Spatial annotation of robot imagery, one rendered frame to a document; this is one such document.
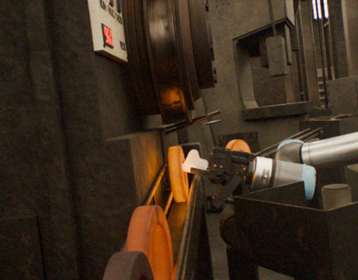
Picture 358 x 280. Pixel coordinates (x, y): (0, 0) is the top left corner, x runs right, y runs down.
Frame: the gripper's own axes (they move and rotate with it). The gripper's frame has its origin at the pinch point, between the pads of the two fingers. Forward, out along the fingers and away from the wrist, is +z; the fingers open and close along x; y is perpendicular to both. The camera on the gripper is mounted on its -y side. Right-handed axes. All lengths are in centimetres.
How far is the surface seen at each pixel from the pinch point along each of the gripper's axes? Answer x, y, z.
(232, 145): -55, 5, -15
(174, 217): 7.6, -12.2, -1.7
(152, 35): 6.9, 33.5, 11.7
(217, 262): -153, -73, -21
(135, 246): 64, -4, -1
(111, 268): 78, -2, -1
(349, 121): -211, 24, -96
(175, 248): 28.3, -14.0, -4.5
